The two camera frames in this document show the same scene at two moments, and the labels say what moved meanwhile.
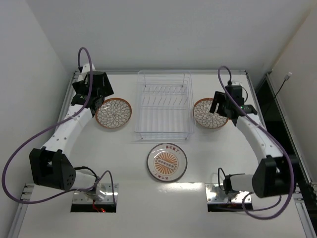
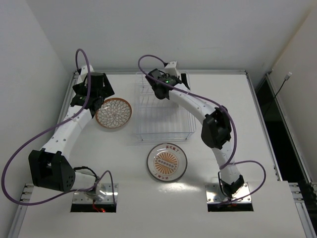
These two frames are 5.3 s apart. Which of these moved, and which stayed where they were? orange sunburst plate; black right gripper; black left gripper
Moved: black right gripper
Stayed: orange sunburst plate; black left gripper
